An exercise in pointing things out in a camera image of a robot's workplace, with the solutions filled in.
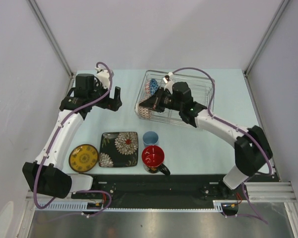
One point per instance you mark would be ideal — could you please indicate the light blue cup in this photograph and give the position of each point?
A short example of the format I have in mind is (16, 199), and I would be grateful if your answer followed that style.
(150, 138)

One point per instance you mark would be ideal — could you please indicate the white slotted cable duct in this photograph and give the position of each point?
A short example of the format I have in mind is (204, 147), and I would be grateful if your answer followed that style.
(93, 207)

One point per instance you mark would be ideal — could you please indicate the yellow round plate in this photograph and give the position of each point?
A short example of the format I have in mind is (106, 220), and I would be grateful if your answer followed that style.
(83, 158)

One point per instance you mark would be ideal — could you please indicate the metal wire dish rack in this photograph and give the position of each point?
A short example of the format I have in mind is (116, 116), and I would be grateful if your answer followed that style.
(201, 88)

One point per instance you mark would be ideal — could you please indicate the black square floral plate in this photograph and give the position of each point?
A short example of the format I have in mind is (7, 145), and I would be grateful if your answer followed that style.
(119, 149)

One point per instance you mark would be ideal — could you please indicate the red black skull mug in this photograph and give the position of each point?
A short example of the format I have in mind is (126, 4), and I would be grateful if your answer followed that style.
(153, 160)

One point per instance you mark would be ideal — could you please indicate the blue triangle pattern bowl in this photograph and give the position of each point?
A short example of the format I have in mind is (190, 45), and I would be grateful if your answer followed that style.
(151, 87)

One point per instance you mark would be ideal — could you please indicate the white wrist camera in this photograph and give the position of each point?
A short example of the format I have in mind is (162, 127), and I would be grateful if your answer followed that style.
(168, 80)
(103, 76)

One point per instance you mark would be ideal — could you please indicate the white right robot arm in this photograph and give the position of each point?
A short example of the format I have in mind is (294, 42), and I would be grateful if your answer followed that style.
(251, 147)

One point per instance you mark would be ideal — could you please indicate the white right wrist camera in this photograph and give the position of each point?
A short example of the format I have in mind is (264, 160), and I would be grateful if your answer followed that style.
(168, 80)

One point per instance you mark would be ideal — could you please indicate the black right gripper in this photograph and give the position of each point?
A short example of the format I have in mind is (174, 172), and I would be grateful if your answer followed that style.
(152, 101)

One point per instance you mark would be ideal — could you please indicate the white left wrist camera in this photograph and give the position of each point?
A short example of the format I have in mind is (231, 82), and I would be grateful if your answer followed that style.
(103, 76)

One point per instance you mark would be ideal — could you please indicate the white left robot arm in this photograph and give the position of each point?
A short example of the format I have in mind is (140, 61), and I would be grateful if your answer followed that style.
(44, 175)

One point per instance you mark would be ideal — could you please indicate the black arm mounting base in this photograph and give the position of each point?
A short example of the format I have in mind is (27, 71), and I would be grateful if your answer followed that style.
(153, 183)

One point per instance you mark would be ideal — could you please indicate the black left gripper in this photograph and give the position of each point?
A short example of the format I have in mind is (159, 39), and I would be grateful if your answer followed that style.
(113, 103)

